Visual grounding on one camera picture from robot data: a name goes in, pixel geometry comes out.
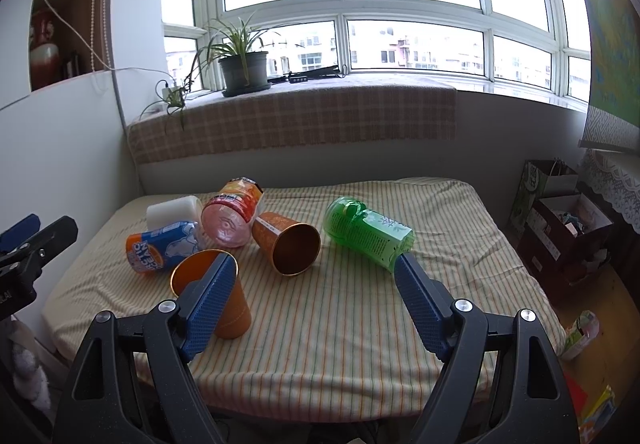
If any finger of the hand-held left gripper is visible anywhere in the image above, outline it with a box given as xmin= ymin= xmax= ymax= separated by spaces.
xmin=0 ymin=215 xmax=79 ymax=282
xmin=0 ymin=213 xmax=42 ymax=252

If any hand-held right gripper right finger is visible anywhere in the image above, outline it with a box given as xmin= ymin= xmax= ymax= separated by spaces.
xmin=392 ymin=251 xmax=583 ymax=444

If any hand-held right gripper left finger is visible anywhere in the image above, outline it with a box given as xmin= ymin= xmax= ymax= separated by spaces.
xmin=52 ymin=251 xmax=239 ymax=444

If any orange cup with white label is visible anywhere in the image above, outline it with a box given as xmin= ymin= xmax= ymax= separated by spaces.
xmin=251 ymin=211 xmax=321 ymax=277

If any plain orange cup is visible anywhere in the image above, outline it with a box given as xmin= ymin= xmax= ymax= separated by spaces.
xmin=171 ymin=249 xmax=252 ymax=340

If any blue orange Fanta bottle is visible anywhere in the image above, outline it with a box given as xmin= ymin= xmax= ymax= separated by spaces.
xmin=125 ymin=221 xmax=202 ymax=279

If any white fluffy cloth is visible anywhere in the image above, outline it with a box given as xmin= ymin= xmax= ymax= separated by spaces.
xmin=12 ymin=343 xmax=52 ymax=414

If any pink orange plastic bottle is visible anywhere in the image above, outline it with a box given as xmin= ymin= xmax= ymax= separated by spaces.
xmin=201 ymin=177 xmax=265 ymax=248

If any green plastic bottle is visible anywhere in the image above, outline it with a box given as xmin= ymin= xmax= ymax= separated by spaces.
xmin=323 ymin=196 xmax=416 ymax=273

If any striped tablecloth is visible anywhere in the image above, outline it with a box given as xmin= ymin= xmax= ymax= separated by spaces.
xmin=42 ymin=177 xmax=568 ymax=425

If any white plastic container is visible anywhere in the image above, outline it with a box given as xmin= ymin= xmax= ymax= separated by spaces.
xmin=146 ymin=195 xmax=203 ymax=230

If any brown cardboard box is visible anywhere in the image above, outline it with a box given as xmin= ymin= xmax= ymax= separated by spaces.
xmin=519 ymin=193 xmax=615 ymax=301

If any green and white packet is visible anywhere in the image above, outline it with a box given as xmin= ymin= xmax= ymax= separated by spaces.
xmin=560 ymin=309 xmax=601 ymax=361

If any green paper bag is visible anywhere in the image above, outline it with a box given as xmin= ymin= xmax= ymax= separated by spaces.
xmin=508 ymin=159 xmax=581 ymax=236

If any red vase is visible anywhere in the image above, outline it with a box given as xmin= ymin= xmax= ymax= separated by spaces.
xmin=29 ymin=8 xmax=62 ymax=90

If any small trailing plant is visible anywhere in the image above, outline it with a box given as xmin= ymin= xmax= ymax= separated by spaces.
xmin=139 ymin=55 xmax=201 ymax=131

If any white power adapter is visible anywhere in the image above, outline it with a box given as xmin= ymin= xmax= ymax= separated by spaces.
xmin=159 ymin=80 xmax=184 ymax=106

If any colourful printed packet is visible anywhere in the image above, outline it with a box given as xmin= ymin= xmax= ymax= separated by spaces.
xmin=577 ymin=384 xmax=619 ymax=443

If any checkered windowsill cloth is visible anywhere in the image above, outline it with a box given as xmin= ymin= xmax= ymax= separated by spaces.
xmin=127 ymin=73 xmax=458 ymax=166

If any white lace cloth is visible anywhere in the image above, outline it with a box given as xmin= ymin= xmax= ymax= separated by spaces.
xmin=581 ymin=148 xmax=640 ymax=226

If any potted spider plant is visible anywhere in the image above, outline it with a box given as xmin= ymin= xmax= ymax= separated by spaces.
xmin=199 ymin=13 xmax=284 ymax=98

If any black device on windowsill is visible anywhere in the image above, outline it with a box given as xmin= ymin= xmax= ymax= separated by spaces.
xmin=267 ymin=65 xmax=349 ymax=84

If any white cable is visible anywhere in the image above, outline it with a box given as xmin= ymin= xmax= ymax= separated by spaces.
xmin=39 ymin=0 xmax=173 ymax=86

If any wooden wall shelf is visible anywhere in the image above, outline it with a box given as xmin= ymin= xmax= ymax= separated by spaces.
xmin=29 ymin=0 xmax=120 ymax=93

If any white window frame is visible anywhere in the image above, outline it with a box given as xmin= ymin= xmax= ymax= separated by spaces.
xmin=161 ymin=0 xmax=594 ymax=113

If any wall poster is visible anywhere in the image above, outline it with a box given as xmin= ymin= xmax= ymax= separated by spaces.
xmin=559 ymin=0 xmax=640 ymax=151

